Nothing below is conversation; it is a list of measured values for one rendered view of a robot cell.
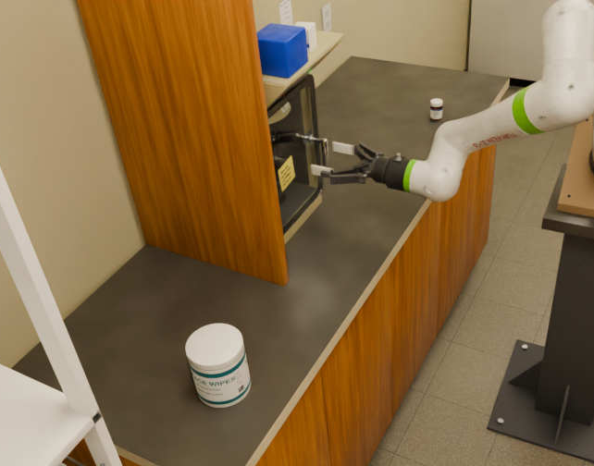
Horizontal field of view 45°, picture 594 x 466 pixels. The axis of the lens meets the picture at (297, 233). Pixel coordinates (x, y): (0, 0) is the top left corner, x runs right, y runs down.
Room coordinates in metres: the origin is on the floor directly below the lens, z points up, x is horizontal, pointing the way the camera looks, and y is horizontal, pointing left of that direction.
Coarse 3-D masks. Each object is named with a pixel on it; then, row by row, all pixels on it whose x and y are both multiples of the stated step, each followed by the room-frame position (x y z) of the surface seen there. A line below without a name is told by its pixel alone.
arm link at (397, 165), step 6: (396, 156) 1.66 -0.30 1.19; (390, 162) 1.64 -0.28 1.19; (396, 162) 1.64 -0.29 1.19; (402, 162) 1.63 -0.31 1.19; (408, 162) 1.63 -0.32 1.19; (390, 168) 1.63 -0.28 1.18; (396, 168) 1.62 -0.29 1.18; (402, 168) 1.61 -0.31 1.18; (390, 174) 1.62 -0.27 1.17; (396, 174) 1.61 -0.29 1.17; (402, 174) 1.60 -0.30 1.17; (390, 180) 1.61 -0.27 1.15; (396, 180) 1.60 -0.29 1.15; (402, 180) 1.60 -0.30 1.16; (390, 186) 1.62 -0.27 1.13; (396, 186) 1.61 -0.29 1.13; (402, 186) 1.59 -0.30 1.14
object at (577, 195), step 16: (576, 128) 1.80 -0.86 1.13; (576, 144) 1.77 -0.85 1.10; (576, 160) 1.73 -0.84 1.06; (576, 176) 1.70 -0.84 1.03; (592, 176) 1.68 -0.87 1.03; (576, 192) 1.66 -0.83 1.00; (592, 192) 1.65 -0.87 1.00; (560, 208) 1.66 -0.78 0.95; (576, 208) 1.63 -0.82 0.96; (592, 208) 1.61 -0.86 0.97
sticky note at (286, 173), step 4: (288, 160) 1.69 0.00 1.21; (284, 164) 1.67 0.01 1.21; (288, 164) 1.69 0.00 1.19; (292, 164) 1.71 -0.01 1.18; (280, 168) 1.65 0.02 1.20; (284, 168) 1.67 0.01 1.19; (288, 168) 1.68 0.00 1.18; (292, 168) 1.70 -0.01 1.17; (280, 172) 1.65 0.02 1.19; (284, 172) 1.67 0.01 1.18; (288, 172) 1.68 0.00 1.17; (292, 172) 1.70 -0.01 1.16; (280, 176) 1.65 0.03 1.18; (284, 176) 1.66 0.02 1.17; (288, 176) 1.68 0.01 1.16; (292, 176) 1.70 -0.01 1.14; (280, 180) 1.65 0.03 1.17; (284, 180) 1.66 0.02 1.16; (288, 180) 1.68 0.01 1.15; (280, 184) 1.65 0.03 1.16; (284, 184) 1.66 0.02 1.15; (288, 184) 1.68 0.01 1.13; (284, 188) 1.66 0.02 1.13
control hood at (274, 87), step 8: (320, 32) 1.81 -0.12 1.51; (328, 32) 1.80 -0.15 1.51; (336, 32) 1.80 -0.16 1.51; (320, 40) 1.76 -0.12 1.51; (328, 40) 1.75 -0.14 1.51; (336, 40) 1.75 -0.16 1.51; (320, 48) 1.71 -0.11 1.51; (328, 48) 1.71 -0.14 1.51; (312, 56) 1.66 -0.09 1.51; (320, 56) 1.67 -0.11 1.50; (312, 64) 1.63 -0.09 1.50; (296, 72) 1.58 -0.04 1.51; (304, 72) 1.60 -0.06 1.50; (264, 80) 1.56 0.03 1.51; (272, 80) 1.55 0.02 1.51; (280, 80) 1.55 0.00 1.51; (288, 80) 1.54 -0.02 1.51; (296, 80) 1.61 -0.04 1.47; (264, 88) 1.55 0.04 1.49; (272, 88) 1.54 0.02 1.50; (280, 88) 1.53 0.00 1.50; (272, 96) 1.54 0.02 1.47
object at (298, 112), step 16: (304, 80) 1.79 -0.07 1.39; (288, 96) 1.72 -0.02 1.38; (304, 96) 1.79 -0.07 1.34; (272, 112) 1.65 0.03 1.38; (288, 112) 1.71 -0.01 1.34; (304, 112) 1.78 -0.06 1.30; (272, 128) 1.64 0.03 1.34; (288, 128) 1.70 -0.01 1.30; (304, 128) 1.77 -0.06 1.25; (272, 144) 1.63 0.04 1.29; (288, 144) 1.70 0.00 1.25; (304, 144) 1.77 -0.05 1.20; (304, 160) 1.76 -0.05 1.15; (320, 160) 1.83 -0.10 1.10; (304, 176) 1.75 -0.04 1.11; (320, 176) 1.83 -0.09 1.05; (288, 192) 1.67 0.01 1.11; (304, 192) 1.74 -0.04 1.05; (320, 192) 1.82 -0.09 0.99; (288, 208) 1.66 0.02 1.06; (304, 208) 1.74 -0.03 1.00; (288, 224) 1.66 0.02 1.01
